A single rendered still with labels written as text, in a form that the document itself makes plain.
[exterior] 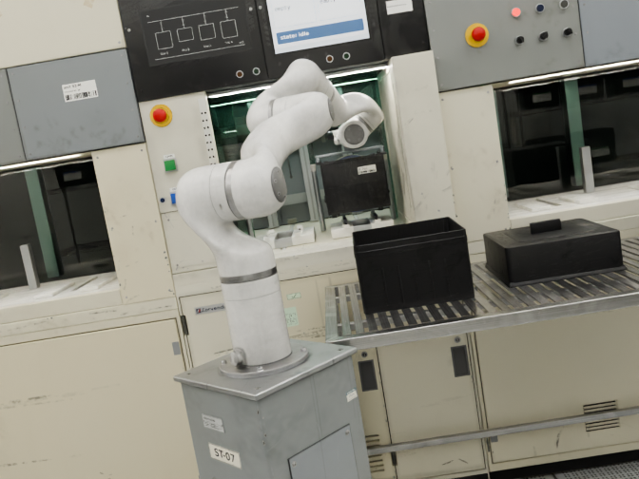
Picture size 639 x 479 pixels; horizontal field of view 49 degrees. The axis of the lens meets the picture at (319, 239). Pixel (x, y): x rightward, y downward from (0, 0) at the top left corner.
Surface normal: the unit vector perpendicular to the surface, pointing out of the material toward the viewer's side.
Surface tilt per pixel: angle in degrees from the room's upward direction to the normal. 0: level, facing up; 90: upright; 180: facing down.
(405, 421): 90
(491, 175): 90
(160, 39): 90
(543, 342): 90
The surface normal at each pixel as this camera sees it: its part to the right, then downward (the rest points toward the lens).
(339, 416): 0.70, -0.02
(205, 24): 0.00, 0.14
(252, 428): -0.70, 0.21
